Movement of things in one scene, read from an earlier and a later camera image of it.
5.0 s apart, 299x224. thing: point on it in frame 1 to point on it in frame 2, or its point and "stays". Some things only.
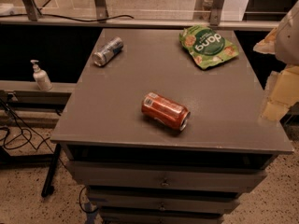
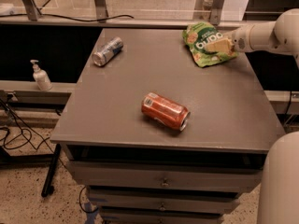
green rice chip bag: [206, 46] stays
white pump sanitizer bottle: [41, 77] stays
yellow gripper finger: [281, 93] to [246, 39]
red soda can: [165, 111] stays
